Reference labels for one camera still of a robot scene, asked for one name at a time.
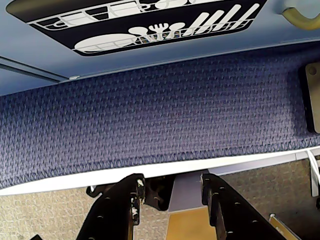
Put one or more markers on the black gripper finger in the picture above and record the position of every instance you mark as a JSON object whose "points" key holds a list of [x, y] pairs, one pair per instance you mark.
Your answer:
{"points": [[230, 212], [112, 212]]}

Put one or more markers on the dark blue textured floor mat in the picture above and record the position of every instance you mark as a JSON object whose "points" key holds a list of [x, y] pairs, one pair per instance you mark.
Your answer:
{"points": [[150, 112]]}

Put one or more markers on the dark flat rectangular plate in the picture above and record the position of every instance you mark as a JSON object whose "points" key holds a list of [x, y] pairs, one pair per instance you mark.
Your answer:
{"points": [[313, 100]]}

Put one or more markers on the blue wooden toy kitchen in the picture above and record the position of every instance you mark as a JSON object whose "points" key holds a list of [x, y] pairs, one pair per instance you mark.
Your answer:
{"points": [[15, 83]]}

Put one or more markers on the black white dish rack sticker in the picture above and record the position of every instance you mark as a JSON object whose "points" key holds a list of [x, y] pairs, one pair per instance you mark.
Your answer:
{"points": [[112, 37]]}

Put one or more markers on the blue dishwasher door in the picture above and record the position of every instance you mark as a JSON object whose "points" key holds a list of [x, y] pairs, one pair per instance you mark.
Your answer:
{"points": [[37, 42]]}

